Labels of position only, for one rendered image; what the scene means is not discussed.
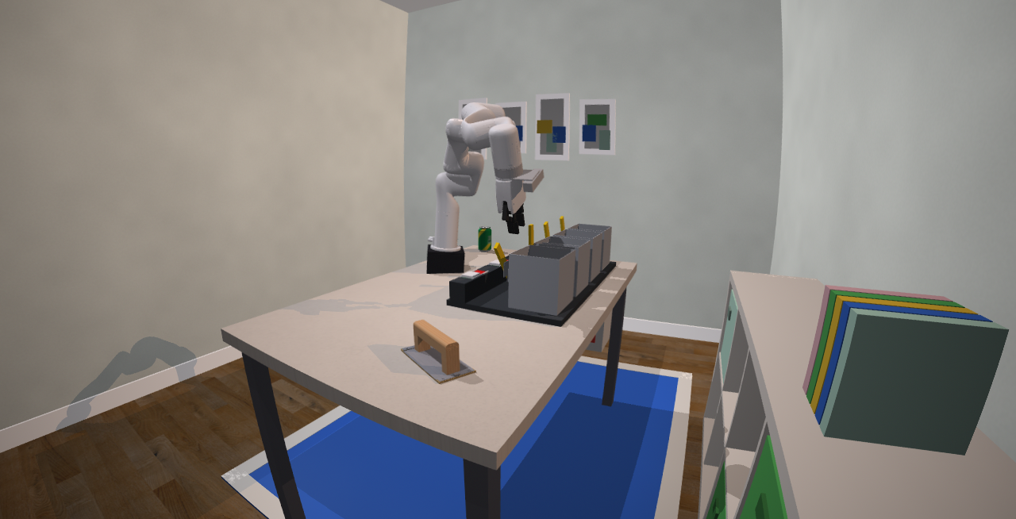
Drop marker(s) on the sanding float with wooden handle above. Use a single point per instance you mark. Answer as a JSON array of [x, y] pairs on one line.
[[444, 350]]

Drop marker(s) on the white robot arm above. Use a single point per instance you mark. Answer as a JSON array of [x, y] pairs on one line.
[[464, 169]]

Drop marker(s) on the green drink can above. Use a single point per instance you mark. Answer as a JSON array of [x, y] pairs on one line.
[[484, 238]]

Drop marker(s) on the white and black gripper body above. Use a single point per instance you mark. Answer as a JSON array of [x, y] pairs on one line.
[[510, 191]]

